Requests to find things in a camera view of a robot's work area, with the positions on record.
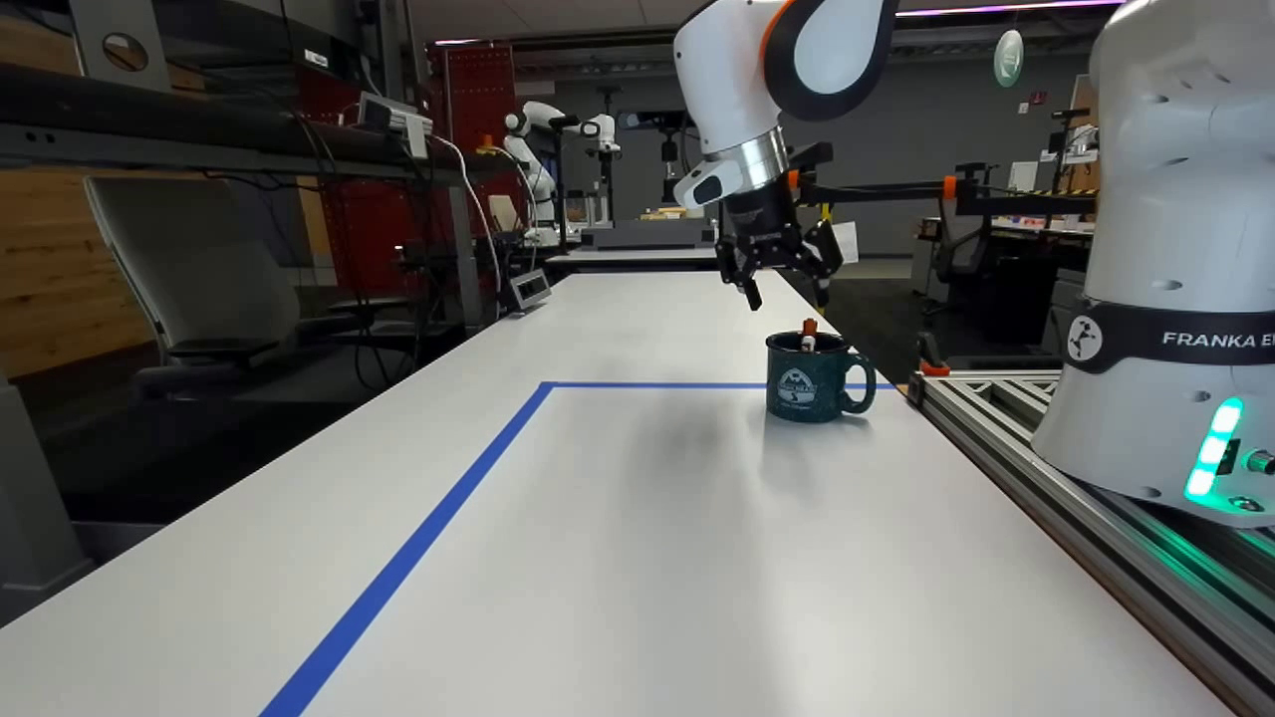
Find wooden board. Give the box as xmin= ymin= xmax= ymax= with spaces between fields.
xmin=0 ymin=169 xmax=158 ymax=379

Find grey plastic chair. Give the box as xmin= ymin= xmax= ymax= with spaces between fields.
xmin=79 ymin=177 xmax=305 ymax=370

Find dark teal enamel mug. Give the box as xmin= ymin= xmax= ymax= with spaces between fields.
xmin=759 ymin=326 xmax=879 ymax=428

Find black bar with orange clamps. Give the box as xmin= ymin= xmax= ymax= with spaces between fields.
xmin=787 ymin=154 xmax=1109 ymax=223

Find blue tape line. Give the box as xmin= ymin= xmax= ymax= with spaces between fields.
xmin=256 ymin=379 xmax=896 ymax=717

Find black shelf beam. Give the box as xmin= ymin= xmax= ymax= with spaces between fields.
xmin=0 ymin=60 xmax=433 ymax=189

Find aluminium rail frame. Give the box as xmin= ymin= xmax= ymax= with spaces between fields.
xmin=903 ymin=366 xmax=1275 ymax=717

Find small black table device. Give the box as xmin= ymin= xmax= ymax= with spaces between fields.
xmin=503 ymin=269 xmax=553 ymax=314

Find white oval lamp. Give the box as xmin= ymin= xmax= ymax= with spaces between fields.
xmin=990 ymin=27 xmax=1026 ymax=91

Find white power box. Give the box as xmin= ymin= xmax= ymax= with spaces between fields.
xmin=354 ymin=91 xmax=438 ymax=162

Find thin white cable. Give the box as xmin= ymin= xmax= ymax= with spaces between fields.
xmin=427 ymin=132 xmax=515 ymax=302

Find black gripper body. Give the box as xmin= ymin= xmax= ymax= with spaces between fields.
xmin=713 ymin=180 xmax=843 ymax=278

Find white paper sign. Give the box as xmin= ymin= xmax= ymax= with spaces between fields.
xmin=824 ymin=221 xmax=866 ymax=273

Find red cabinet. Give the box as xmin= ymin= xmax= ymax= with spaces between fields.
xmin=427 ymin=38 xmax=519 ymax=160

